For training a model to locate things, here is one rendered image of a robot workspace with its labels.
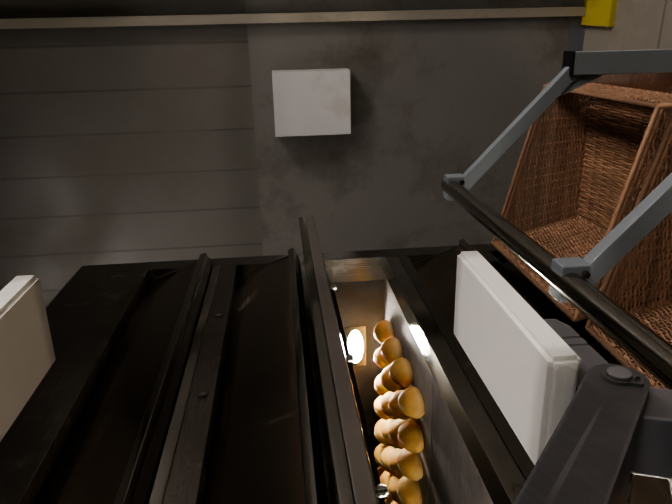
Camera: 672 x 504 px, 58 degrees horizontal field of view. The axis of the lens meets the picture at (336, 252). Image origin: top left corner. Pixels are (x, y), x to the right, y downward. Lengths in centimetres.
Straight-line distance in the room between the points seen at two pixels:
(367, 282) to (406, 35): 148
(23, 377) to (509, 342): 13
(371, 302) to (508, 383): 175
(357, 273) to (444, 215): 145
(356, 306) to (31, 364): 174
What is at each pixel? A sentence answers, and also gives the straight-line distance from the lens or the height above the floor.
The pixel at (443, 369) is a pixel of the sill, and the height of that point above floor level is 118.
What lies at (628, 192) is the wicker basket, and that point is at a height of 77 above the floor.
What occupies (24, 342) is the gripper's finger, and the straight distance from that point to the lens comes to 19.
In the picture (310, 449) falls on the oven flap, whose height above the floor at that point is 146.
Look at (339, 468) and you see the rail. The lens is 78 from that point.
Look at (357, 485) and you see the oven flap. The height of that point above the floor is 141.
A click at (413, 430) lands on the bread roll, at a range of 151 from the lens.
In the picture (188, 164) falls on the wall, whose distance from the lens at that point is 309.
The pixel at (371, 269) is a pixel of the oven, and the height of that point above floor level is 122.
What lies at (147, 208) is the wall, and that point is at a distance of 319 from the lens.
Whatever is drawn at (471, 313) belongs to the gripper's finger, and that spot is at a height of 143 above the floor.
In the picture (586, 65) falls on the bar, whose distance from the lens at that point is 122.
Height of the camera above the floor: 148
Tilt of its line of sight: 5 degrees down
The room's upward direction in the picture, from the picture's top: 93 degrees counter-clockwise
